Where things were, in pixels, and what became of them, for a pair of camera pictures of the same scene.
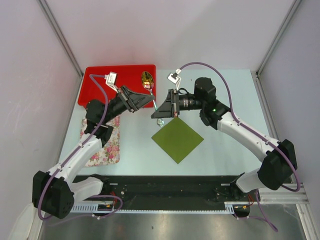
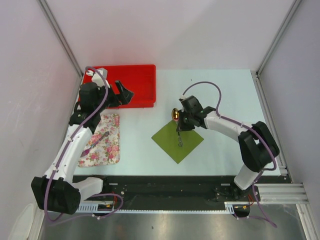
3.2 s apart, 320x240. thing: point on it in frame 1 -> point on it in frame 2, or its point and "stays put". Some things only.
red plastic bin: x=129 y=76 stays put
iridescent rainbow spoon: x=148 y=82 -> x=175 y=114
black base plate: x=174 y=192 stays put
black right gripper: x=167 y=109 -> x=181 y=126
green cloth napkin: x=177 y=139 stays put
